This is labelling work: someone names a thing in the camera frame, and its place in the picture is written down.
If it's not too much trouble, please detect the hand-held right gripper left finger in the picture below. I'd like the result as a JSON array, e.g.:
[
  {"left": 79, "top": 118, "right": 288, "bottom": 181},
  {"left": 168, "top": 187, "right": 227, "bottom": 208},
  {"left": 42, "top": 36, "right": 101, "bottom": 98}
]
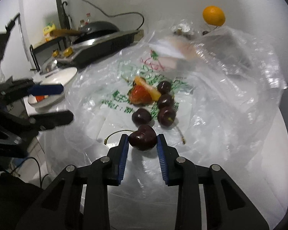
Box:
[{"left": 16, "top": 134, "right": 130, "bottom": 230}]

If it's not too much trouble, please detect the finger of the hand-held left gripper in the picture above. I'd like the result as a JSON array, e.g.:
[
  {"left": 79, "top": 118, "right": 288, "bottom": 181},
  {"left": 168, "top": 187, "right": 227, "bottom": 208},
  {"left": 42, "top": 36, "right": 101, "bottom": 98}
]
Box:
[
  {"left": 27, "top": 110, "right": 74, "bottom": 132},
  {"left": 0, "top": 77, "right": 64, "bottom": 101}
]

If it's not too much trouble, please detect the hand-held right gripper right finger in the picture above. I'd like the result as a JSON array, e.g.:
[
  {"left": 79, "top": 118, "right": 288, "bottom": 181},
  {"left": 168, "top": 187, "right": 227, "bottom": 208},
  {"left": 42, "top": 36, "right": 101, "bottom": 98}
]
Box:
[{"left": 157, "top": 134, "right": 270, "bottom": 230}]

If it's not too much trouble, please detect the white plate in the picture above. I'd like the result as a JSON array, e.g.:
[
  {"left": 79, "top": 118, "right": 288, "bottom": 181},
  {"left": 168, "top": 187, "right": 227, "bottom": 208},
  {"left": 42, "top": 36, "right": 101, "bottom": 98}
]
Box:
[{"left": 26, "top": 67, "right": 78, "bottom": 109}]

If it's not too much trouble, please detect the dark red cherry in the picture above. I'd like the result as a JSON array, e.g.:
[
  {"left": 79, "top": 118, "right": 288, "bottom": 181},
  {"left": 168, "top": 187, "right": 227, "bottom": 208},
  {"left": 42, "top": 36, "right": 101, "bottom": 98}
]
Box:
[
  {"left": 158, "top": 106, "right": 186, "bottom": 145},
  {"left": 157, "top": 80, "right": 172, "bottom": 94},
  {"left": 157, "top": 93, "right": 175, "bottom": 109},
  {"left": 104, "top": 124, "right": 157, "bottom": 152},
  {"left": 132, "top": 108, "right": 153, "bottom": 127}
]

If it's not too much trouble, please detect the peeled orange segment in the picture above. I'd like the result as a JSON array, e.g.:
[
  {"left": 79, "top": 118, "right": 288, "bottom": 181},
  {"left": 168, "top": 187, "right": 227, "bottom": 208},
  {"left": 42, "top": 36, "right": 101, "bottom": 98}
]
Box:
[{"left": 134, "top": 76, "right": 162, "bottom": 102}]

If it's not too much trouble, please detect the clear printed plastic bag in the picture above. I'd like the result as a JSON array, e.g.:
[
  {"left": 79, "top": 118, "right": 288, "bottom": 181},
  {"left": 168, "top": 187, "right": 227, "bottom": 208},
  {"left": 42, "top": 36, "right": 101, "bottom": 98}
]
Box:
[{"left": 64, "top": 24, "right": 288, "bottom": 173}]

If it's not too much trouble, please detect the shiny metal lid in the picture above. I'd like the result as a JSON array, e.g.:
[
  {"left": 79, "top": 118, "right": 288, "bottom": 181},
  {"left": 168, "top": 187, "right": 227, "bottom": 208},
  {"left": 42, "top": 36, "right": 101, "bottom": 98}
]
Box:
[{"left": 41, "top": 57, "right": 59, "bottom": 73}]

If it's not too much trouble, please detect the yellow plastic bottle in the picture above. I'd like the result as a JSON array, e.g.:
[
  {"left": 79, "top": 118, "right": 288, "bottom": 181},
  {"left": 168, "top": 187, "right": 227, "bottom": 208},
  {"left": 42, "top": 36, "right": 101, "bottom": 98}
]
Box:
[{"left": 43, "top": 22, "right": 57, "bottom": 41}]

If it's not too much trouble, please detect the silver induction cooker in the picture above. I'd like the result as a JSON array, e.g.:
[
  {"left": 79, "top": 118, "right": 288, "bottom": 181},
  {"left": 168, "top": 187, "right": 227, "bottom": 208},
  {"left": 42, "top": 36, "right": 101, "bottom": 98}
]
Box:
[{"left": 55, "top": 29, "right": 144, "bottom": 69}]

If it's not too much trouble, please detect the black wok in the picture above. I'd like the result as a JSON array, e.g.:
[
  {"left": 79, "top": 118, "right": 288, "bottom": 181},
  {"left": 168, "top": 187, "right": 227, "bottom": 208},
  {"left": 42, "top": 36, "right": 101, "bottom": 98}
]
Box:
[{"left": 50, "top": 21, "right": 120, "bottom": 44}]

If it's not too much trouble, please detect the grey vertical pipe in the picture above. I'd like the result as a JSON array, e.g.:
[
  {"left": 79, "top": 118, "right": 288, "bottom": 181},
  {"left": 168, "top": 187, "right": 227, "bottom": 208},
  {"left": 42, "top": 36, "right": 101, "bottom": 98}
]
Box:
[{"left": 54, "top": 0, "right": 70, "bottom": 48}]

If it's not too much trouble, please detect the small crumpled plastic bag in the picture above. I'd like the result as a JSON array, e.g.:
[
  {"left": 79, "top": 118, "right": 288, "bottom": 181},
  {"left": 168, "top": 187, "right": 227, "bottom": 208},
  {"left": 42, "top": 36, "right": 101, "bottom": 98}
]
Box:
[{"left": 171, "top": 21, "right": 195, "bottom": 37}]

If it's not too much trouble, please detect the whole orange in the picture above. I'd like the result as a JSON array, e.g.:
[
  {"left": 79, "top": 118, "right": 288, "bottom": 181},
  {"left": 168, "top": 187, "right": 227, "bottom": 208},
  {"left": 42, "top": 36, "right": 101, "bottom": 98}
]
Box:
[{"left": 203, "top": 5, "right": 225, "bottom": 27}]

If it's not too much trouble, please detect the black wire rack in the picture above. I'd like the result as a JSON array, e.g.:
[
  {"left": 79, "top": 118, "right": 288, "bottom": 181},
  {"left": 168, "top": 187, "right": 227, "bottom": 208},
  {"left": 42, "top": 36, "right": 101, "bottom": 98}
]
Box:
[{"left": 30, "top": 37, "right": 65, "bottom": 72}]

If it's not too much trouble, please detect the black power cable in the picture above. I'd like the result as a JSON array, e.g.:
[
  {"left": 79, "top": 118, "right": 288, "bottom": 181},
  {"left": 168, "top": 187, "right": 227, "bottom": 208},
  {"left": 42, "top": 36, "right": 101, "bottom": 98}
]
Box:
[{"left": 75, "top": 0, "right": 145, "bottom": 31}]

